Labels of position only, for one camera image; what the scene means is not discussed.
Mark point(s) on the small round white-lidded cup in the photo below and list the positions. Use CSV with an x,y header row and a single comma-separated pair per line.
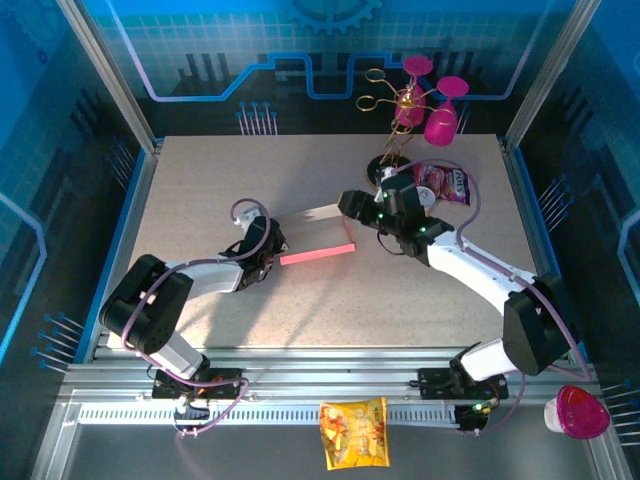
x,y
426,194

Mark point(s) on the aluminium side rail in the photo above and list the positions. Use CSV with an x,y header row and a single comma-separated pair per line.
x,y
533,225
141,200

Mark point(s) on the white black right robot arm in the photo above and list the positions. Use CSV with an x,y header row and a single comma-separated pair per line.
x,y
475,270

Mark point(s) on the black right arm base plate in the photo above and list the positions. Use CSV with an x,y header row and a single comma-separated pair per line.
x,y
432,385

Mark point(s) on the pink wine glass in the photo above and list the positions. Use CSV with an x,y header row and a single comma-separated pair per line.
x,y
418,65
439,131

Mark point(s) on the pink white paper box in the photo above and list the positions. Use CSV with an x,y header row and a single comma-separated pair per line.
x,y
315,230

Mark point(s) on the small black controller box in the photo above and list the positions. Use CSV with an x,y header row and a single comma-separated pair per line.
x,y
472,422

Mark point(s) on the white cup with pink lid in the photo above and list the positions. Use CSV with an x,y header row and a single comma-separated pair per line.
x,y
580,412

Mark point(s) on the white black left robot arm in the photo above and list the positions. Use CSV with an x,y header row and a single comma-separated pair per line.
x,y
210,275

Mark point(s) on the purple candy bag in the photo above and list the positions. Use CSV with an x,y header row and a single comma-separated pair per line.
x,y
450,184

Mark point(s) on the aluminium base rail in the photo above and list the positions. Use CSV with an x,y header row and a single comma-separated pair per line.
x,y
325,370

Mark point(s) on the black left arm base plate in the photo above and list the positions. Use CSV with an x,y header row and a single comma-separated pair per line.
x,y
225,387

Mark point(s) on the aluminium frame post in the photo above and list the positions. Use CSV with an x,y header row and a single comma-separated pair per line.
x,y
112,75
542,75

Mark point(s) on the yellow snack bag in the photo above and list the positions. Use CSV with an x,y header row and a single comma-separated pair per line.
x,y
355,435

